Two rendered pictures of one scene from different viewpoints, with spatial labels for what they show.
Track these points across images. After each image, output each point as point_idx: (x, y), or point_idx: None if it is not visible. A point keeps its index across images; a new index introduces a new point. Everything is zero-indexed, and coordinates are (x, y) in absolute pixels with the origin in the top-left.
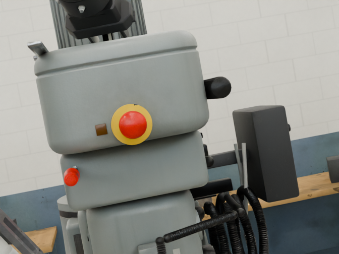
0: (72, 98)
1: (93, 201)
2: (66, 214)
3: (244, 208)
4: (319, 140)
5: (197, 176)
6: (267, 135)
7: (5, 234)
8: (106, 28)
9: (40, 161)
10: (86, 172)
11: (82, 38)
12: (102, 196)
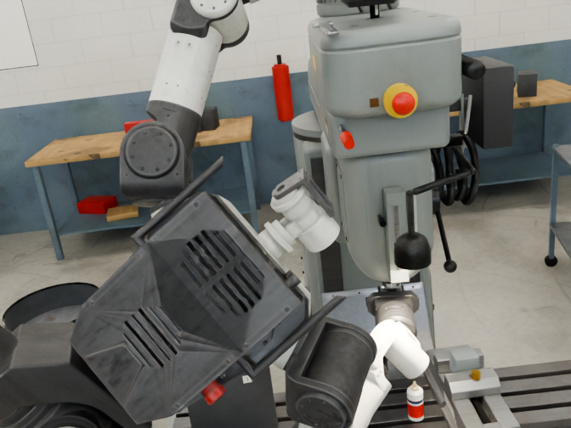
0: (353, 75)
1: (353, 153)
2: (302, 137)
3: (462, 152)
4: (512, 51)
5: (441, 139)
6: (494, 91)
7: (312, 193)
8: (376, 1)
9: (239, 53)
10: (350, 129)
11: (353, 7)
12: (361, 149)
